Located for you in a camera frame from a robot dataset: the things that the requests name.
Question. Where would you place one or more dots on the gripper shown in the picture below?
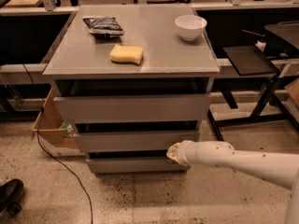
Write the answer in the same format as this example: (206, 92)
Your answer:
(186, 153)

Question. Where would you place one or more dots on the grey drawer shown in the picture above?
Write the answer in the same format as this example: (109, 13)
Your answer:
(132, 162)
(134, 136)
(131, 100)

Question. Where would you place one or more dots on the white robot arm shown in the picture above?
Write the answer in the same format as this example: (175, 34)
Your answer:
(281, 169)

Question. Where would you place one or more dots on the grey bottom drawer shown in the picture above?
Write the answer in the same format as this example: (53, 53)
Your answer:
(132, 162)

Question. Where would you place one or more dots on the grey drawer cabinet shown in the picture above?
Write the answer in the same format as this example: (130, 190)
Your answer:
(82, 55)

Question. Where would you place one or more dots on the grey top drawer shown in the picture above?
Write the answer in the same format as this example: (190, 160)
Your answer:
(131, 100)

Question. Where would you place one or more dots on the black rolling stand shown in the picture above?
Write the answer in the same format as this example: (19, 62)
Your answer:
(268, 97)

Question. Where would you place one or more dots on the black tray table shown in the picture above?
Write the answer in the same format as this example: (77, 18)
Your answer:
(249, 61)

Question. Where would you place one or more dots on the yellow sponge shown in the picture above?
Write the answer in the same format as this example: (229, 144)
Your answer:
(126, 54)

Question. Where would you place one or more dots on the white bowl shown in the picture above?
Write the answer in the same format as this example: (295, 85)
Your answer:
(190, 27)

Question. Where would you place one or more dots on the cardboard box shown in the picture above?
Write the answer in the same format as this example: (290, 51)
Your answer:
(49, 125)

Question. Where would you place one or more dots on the dark blue snack bag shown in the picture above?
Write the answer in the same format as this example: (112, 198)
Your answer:
(103, 26)

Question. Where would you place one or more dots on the black shoe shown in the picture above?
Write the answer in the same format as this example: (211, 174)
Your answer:
(10, 195)

